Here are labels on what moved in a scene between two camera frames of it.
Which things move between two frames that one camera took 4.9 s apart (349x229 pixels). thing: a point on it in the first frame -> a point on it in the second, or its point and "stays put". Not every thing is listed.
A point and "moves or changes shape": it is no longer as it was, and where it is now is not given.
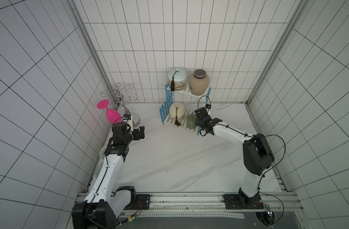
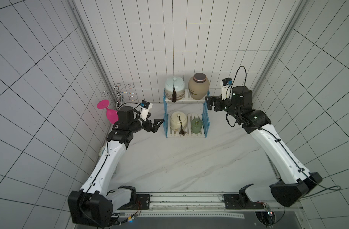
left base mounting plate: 142,202 stays put
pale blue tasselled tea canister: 177,79 moves or changes shape
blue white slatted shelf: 164,109 -> 204,117
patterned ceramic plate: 102,151 stays put
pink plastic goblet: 111,115 stays put
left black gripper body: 136,134 -> 146,125
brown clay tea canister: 199,82 stays put
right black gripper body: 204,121 -> 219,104
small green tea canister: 191,121 moves or changes shape
